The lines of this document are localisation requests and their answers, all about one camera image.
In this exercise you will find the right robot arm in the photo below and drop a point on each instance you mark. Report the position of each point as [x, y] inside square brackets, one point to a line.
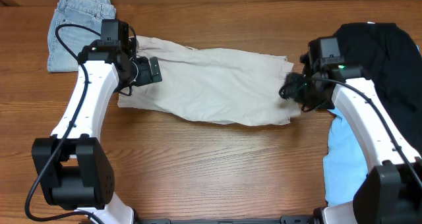
[391, 192]

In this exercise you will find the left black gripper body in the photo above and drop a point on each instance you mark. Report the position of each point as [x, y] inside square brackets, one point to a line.
[154, 70]

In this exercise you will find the beige shorts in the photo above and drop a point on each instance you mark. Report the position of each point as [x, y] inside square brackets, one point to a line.
[217, 85]

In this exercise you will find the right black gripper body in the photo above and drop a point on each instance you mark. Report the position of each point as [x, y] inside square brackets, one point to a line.
[290, 89]

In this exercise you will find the folded light blue jeans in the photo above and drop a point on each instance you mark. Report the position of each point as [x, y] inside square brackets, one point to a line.
[82, 20]

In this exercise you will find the light blue garment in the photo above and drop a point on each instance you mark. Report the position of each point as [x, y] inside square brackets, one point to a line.
[344, 166]

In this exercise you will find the black garment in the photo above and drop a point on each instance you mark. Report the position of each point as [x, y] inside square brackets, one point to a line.
[393, 62]

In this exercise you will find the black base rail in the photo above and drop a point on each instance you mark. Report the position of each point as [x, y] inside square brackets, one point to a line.
[227, 221]

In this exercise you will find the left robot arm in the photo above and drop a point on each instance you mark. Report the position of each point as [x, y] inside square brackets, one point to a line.
[75, 176]

